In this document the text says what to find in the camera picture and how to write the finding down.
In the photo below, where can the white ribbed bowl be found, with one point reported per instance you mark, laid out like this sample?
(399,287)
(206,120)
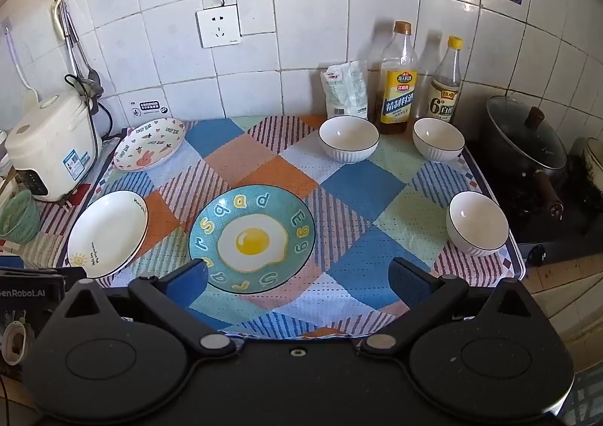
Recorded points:
(439,137)
(348,136)
(476,223)

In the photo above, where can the glass wok lid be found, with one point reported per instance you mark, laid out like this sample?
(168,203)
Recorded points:
(523,134)

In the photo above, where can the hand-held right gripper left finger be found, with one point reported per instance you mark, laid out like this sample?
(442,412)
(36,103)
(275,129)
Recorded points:
(193,277)

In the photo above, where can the small white wall sticker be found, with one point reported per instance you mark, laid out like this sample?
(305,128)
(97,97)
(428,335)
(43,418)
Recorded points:
(147,107)

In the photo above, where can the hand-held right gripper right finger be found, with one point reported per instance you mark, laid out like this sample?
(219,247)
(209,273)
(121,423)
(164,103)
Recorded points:
(406,283)

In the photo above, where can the pink bunny print plate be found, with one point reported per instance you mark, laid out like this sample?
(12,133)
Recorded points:
(150,143)

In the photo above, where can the white wall socket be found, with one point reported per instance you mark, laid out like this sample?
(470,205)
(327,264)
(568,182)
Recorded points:
(218,25)

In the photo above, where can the green plastic basket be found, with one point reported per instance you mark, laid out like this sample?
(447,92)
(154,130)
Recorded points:
(19,218)

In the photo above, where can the black gas stove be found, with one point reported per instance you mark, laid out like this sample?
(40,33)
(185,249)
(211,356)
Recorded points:
(556,228)

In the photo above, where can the hanging kitchen utensils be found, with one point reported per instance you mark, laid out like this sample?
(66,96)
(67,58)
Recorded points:
(75,46)

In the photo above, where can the clear vinegar bottle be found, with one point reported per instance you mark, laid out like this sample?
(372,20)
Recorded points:
(445,91)

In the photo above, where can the patchwork checked tablecloth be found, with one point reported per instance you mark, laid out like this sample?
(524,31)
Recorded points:
(358,200)

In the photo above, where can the black wok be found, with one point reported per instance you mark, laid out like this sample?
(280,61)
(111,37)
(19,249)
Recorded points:
(541,181)

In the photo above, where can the cooking wine bottle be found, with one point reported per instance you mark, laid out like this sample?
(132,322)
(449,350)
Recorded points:
(396,86)

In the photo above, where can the white rice cooker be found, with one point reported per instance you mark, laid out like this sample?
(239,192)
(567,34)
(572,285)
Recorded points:
(52,143)

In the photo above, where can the white seasoning bag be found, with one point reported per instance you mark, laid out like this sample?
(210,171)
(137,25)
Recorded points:
(345,89)

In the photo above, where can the teal fried egg plate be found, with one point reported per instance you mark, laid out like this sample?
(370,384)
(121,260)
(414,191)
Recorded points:
(252,242)

